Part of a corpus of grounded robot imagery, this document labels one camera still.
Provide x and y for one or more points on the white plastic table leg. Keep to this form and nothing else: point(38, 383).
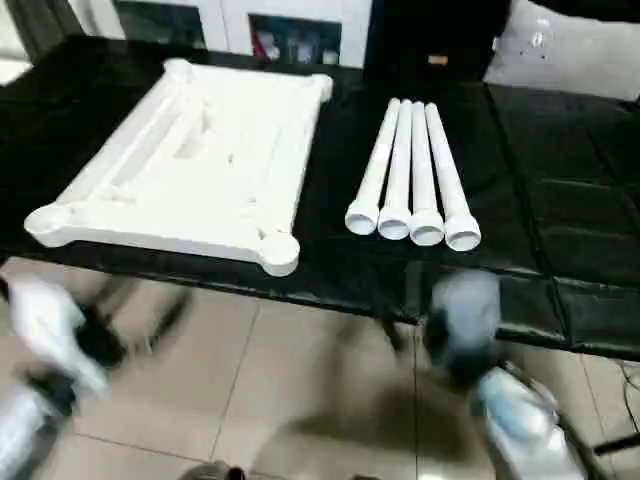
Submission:
point(375, 170)
point(398, 180)
point(422, 180)
point(448, 180)

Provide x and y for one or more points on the white plastic table top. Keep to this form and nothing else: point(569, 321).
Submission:
point(200, 160)

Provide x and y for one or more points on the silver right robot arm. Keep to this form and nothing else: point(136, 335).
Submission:
point(530, 430)

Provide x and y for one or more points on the black work mat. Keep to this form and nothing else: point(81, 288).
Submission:
point(560, 180)

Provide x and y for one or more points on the small tan label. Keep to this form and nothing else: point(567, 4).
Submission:
point(437, 60)

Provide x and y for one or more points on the grey cushion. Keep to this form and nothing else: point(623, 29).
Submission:
point(570, 50)

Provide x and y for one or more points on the grey curtain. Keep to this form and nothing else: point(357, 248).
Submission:
point(45, 20)

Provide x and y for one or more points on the black sofa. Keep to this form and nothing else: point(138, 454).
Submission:
point(430, 30)

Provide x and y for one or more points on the white glass-door cabinet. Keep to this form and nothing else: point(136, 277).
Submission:
point(220, 25)

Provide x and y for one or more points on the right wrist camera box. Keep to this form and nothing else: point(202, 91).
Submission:
point(465, 300)

